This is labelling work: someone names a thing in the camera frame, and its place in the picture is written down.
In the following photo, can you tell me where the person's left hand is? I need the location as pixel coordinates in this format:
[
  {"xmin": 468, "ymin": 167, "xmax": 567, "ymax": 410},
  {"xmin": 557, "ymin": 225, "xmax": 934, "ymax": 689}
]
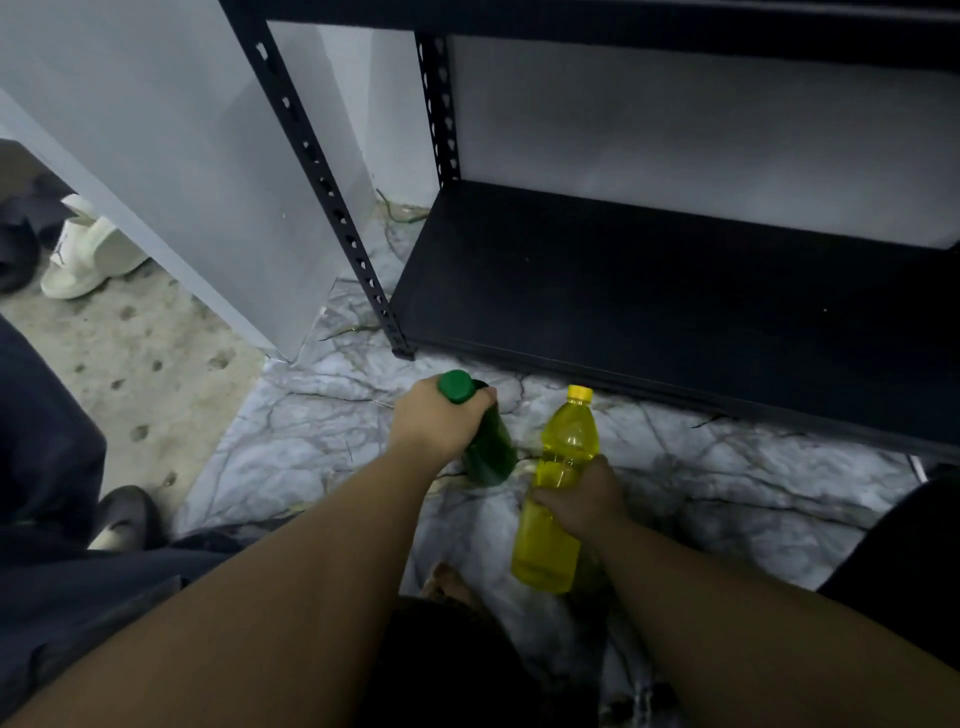
[{"xmin": 388, "ymin": 374, "xmax": 498, "ymax": 470}]

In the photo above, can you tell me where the person's right hand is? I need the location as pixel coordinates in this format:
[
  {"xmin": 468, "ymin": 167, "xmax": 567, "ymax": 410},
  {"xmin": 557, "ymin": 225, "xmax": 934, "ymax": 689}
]
[{"xmin": 532, "ymin": 455, "xmax": 630, "ymax": 545}]

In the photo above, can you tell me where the green dish soap bottle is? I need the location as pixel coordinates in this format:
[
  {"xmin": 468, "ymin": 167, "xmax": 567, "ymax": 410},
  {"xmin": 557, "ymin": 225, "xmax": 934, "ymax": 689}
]
[{"xmin": 438, "ymin": 369, "xmax": 519, "ymax": 487}]

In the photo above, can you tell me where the yellow dish soap bottle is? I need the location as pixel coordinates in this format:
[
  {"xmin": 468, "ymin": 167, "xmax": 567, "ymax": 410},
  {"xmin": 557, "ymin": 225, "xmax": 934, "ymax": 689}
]
[{"xmin": 511, "ymin": 384, "xmax": 601, "ymax": 595}]

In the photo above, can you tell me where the black metal shelving rack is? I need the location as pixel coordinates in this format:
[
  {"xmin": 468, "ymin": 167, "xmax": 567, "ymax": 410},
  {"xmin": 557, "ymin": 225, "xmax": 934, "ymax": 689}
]
[{"xmin": 217, "ymin": 0, "xmax": 960, "ymax": 460}]

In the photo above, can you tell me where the person's right forearm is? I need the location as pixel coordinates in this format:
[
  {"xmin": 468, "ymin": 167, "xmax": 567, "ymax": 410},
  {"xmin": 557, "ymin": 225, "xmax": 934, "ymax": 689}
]
[{"xmin": 588, "ymin": 517, "xmax": 960, "ymax": 728}]

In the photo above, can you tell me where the person's left forearm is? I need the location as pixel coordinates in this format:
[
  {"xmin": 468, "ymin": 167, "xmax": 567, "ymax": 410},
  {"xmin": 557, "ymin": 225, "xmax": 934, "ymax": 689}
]
[{"xmin": 7, "ymin": 446, "xmax": 444, "ymax": 728}]

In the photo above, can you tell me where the person's bare foot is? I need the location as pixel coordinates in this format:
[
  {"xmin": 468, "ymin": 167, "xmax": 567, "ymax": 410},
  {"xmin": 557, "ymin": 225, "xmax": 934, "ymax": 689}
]
[{"xmin": 419, "ymin": 562, "xmax": 483, "ymax": 610}]

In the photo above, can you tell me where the person's black slipper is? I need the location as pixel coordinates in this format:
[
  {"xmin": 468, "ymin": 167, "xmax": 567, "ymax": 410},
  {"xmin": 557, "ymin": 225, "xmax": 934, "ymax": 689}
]
[{"xmin": 88, "ymin": 485, "xmax": 163, "ymax": 553}]

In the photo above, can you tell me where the white sandal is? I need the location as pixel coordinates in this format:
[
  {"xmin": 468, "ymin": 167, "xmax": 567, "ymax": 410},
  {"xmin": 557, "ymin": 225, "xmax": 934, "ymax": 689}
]
[{"xmin": 41, "ymin": 194, "xmax": 149, "ymax": 301}]

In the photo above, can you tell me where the black shoe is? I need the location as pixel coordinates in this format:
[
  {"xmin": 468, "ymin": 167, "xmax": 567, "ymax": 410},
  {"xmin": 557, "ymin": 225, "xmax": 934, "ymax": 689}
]
[{"xmin": 0, "ymin": 217, "xmax": 40, "ymax": 295}]

